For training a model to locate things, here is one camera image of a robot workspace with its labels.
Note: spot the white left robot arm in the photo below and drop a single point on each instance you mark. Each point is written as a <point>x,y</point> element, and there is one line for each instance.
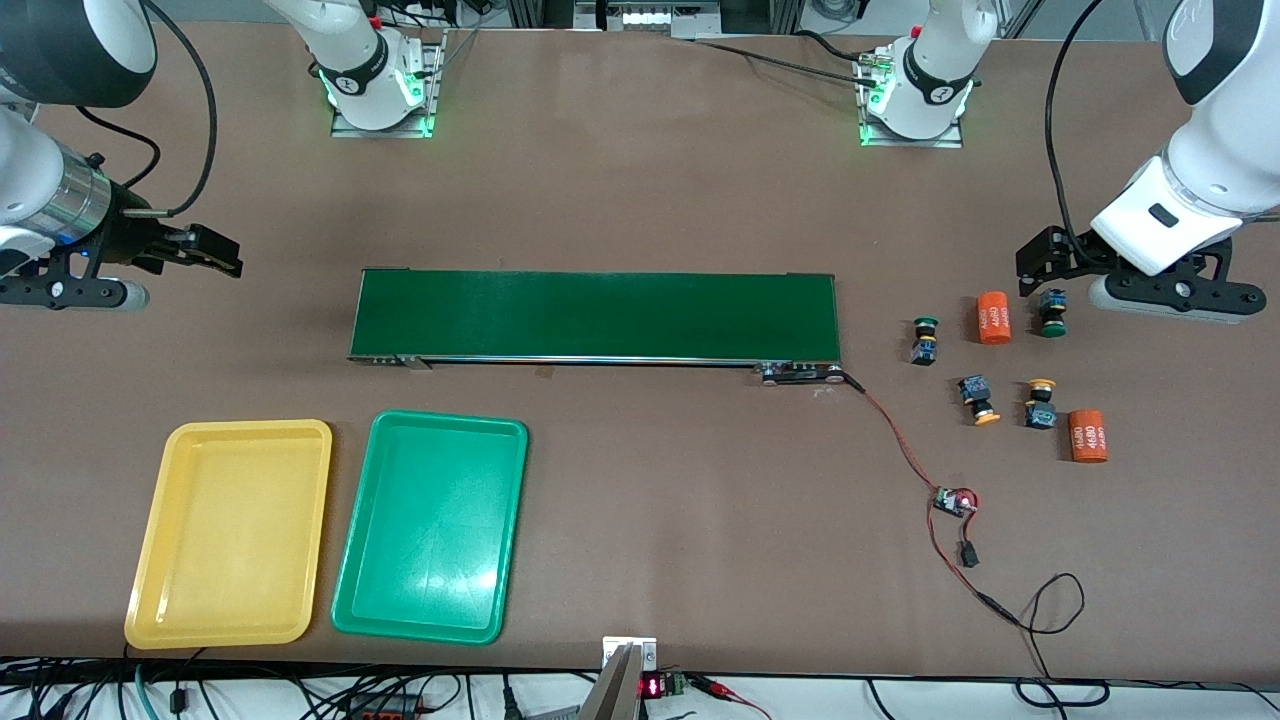
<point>1220,160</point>

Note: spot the lit white panel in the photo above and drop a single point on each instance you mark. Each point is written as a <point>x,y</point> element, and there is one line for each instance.
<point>650,17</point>

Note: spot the green conveyor belt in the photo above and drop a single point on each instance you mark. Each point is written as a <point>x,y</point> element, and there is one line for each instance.
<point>600,315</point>

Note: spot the red digit display module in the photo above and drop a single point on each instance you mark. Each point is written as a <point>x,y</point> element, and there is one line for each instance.
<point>652,687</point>

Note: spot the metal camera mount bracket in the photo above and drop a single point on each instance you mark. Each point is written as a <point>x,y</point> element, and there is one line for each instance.
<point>622,690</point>

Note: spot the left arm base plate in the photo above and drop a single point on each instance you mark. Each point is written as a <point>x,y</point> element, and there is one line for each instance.
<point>915,143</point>

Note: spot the green push button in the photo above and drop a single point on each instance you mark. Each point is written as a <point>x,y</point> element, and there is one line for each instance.
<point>1052,315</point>
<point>926,345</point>

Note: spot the green plastic tray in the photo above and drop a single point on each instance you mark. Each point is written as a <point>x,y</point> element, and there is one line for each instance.
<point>430,530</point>

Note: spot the yellow push button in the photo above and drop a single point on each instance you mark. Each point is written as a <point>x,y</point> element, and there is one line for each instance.
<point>1040,410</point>
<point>978,397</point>

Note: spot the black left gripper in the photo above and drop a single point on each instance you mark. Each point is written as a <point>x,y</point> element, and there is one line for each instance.
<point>1046,256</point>

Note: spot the orange socket power strip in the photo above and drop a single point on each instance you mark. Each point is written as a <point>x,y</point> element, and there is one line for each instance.
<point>390,710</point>

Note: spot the red clip lead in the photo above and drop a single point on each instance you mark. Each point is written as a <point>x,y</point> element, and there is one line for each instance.
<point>715,686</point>

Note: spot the small green circuit board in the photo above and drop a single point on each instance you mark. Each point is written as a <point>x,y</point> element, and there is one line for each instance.
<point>950,503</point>

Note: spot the yellow plastic tray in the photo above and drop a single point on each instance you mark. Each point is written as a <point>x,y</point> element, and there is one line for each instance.
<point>230,540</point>

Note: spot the aluminium frame rack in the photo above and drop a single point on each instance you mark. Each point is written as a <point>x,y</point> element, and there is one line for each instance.
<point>590,15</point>

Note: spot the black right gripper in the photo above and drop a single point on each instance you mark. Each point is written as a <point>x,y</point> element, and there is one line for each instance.
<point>128,238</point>

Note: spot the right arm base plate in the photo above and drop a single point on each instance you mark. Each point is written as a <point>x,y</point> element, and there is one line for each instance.
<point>437,100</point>

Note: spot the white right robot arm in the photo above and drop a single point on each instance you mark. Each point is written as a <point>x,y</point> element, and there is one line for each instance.
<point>40,180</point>

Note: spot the orange cylinder 4680 print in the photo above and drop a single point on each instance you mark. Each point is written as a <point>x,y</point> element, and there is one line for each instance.
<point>1087,436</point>
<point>993,318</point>

